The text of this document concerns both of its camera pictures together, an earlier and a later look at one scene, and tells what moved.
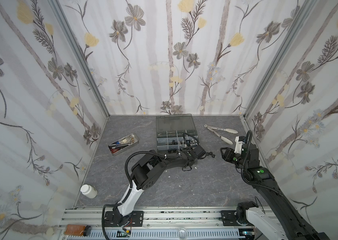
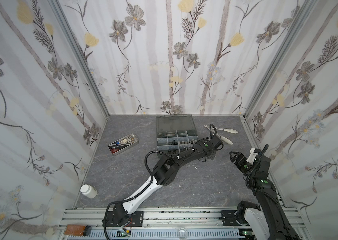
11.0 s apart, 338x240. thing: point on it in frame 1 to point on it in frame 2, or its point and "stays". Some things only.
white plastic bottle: x=88 y=191 stays
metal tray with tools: x=123 y=144 stays
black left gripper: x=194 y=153 to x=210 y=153
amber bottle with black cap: x=74 y=229 stays
